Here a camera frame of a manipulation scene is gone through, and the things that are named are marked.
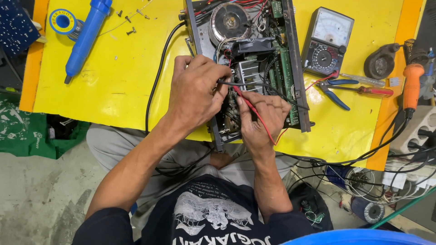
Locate white power strip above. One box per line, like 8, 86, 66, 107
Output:
389, 105, 436, 158

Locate person's left hand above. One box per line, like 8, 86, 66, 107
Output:
167, 54, 233, 137

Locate black analog multimeter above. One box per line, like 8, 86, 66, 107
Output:
300, 6, 355, 79

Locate coil of thin wires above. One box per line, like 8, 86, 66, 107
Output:
343, 168, 376, 198

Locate black bag with parts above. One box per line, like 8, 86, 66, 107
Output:
288, 183, 334, 233

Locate red multimeter probe with lead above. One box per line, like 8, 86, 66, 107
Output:
233, 71, 338, 146

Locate white plug adapter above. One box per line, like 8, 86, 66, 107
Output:
381, 171, 406, 190

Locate person's dark printed shirt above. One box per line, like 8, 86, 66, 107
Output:
72, 174, 316, 245

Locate open amplifier chassis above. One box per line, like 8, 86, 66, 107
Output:
178, 0, 316, 152

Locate green hose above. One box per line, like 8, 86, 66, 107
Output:
369, 195, 436, 230

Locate blue plastic basin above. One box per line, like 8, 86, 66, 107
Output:
279, 228, 436, 245

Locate black cooling fan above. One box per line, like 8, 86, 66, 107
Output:
236, 37, 277, 56

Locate person's right hand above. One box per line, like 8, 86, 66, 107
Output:
237, 90, 292, 156

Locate person's grey trousers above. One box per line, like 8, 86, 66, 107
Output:
86, 122, 301, 233

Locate clear-handled screwdriver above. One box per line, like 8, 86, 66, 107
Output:
340, 72, 386, 88

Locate orange-handled soldering iron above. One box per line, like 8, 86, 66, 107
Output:
402, 63, 426, 120

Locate blue-wrapped toroidal transformer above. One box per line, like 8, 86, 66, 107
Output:
350, 196, 386, 225

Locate black soldering iron stand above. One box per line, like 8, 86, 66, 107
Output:
363, 38, 430, 81

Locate blue desoldering pump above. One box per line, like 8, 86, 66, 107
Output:
64, 0, 113, 85

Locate black power cable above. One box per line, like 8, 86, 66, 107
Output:
145, 20, 188, 137

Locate yellow vinyl table cover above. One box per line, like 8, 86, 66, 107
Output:
32, 0, 406, 159

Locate toroidal transformer with metal plate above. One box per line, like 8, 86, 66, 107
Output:
208, 2, 253, 47

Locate black multimeter probe with lead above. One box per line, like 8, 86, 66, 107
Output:
217, 78, 310, 111

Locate long green circuit board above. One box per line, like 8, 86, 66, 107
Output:
268, 44, 300, 127

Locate silver finned heat sink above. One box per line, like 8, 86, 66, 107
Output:
234, 60, 267, 94

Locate red-handled screwdriver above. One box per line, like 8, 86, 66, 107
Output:
326, 84, 394, 98

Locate blue-handled pliers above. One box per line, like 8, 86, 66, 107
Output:
316, 78, 360, 111

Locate solder wire spool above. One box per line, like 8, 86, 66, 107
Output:
48, 8, 84, 42

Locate blue circuit board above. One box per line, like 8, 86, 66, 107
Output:
0, 0, 42, 57

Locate green printed bag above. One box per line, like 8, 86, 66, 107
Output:
0, 98, 90, 160

